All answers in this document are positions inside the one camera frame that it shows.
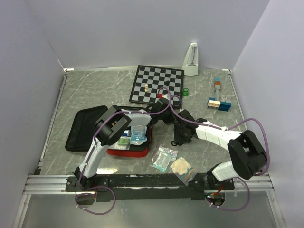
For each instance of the blue white gauze packet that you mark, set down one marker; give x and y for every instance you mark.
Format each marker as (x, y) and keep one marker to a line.
(138, 135)

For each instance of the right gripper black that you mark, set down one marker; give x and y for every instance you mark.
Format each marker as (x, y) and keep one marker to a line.
(177, 137)

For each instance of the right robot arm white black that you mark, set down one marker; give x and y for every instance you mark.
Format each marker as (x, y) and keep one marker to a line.
(248, 157)

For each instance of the white metronome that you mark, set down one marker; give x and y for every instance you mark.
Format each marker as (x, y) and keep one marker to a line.
(190, 63)

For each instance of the white blue small tube box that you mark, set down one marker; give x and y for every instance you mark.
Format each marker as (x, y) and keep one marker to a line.
(127, 133)

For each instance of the blue orange grey brick stick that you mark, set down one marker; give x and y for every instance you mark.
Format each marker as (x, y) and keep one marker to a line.
(217, 87)

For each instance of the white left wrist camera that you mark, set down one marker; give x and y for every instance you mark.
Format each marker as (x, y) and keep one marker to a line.
(166, 96)

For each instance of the teal swab zip bag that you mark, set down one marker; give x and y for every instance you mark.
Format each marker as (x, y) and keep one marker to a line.
(162, 158)

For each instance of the green small box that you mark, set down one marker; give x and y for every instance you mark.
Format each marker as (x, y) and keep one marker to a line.
(123, 142)

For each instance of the aluminium rail frame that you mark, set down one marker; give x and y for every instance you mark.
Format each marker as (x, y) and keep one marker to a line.
(56, 184)

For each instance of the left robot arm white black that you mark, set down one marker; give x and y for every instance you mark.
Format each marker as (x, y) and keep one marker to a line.
(108, 130)

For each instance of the black white chessboard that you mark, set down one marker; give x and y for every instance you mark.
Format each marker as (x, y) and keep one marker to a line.
(156, 77)

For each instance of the white chess pawn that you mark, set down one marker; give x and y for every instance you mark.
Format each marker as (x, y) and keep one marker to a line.
(146, 89)

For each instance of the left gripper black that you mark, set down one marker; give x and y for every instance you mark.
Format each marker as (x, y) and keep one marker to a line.
(171, 118)

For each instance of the black red medicine kit case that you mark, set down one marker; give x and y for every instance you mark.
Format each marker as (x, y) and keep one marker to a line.
(83, 129)

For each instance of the white gauze pad bag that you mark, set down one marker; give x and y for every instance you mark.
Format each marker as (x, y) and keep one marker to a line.
(119, 147)

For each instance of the blue white brick block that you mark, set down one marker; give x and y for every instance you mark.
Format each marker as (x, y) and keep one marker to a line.
(218, 105)

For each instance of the beige gloves plastic bag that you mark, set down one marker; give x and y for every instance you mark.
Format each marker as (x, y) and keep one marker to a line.
(183, 170)

